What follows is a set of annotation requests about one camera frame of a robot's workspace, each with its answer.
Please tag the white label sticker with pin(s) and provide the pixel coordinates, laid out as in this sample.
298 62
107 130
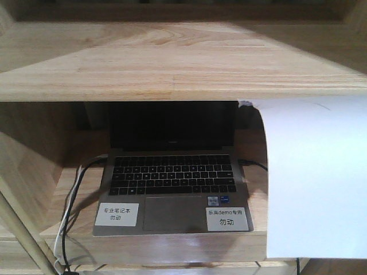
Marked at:
117 214
226 219

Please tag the left white label sticker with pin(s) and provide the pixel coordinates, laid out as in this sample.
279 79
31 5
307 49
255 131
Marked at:
117 214

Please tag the white paper-holding right gripper finger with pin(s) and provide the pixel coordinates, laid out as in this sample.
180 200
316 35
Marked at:
245 103

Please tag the right white label sticker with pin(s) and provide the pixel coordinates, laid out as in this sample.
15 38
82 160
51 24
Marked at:
226 219

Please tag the cream pole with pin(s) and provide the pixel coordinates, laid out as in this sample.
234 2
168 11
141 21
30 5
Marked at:
24 216

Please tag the white paper sheet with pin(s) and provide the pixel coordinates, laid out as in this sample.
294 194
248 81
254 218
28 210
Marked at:
316 151

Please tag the wooden shelf unit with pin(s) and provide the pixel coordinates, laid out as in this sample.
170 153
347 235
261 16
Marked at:
53 54

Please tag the grey laptop with black keyboard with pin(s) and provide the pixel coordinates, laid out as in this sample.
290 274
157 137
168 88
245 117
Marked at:
175 159

